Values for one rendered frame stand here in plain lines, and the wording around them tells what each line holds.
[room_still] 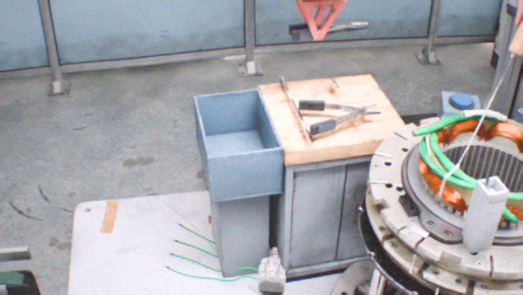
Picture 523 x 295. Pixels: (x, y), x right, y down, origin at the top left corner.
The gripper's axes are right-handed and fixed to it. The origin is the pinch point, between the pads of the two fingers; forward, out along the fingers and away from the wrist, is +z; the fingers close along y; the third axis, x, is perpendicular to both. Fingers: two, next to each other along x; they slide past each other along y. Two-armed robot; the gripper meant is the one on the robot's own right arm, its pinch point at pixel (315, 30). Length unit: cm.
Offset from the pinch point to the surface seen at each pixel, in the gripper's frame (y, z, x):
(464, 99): 2.8, 13.4, 27.9
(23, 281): 1, 45, -54
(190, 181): -113, 118, -9
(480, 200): 39.8, 1.7, 7.1
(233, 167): 12.2, 14.6, -15.0
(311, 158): 13.5, 13.7, -3.9
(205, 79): -191, 117, 9
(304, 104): 5.7, 9.4, -2.8
